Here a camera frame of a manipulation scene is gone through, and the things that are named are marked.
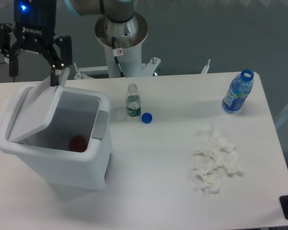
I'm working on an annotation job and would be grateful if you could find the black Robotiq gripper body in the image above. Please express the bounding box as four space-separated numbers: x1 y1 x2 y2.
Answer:
12 0 57 55

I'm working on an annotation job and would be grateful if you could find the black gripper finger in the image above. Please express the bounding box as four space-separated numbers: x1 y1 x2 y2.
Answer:
43 35 72 87
0 23 26 77

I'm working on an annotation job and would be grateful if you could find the white trash can lid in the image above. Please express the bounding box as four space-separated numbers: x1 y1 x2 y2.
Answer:
9 68 70 142

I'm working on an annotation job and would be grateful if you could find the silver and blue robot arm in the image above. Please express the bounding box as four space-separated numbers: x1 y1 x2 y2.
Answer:
0 0 142 86

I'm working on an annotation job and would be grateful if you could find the red object inside trash can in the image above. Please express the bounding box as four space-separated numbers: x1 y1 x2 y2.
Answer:
69 136 87 152

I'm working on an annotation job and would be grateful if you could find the white plastic trash can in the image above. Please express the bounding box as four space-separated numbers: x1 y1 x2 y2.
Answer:
0 82 112 190

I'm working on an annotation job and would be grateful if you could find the blue bottle cap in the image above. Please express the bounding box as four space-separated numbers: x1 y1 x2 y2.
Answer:
141 112 153 124

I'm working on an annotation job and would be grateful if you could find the clear small plastic bottle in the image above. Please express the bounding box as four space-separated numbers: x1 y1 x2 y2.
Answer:
125 83 141 121

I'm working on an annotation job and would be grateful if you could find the blue plastic drink bottle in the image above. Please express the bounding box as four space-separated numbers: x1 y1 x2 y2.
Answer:
222 69 254 114

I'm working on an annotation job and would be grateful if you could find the crumpled white tissue paper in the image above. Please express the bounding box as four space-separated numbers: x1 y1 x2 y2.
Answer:
192 126 244 196

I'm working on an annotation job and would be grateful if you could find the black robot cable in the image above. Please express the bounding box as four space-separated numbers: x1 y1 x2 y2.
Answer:
111 36 125 78

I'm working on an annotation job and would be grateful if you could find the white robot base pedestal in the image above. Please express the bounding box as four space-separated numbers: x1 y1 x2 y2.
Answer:
75 12 161 79

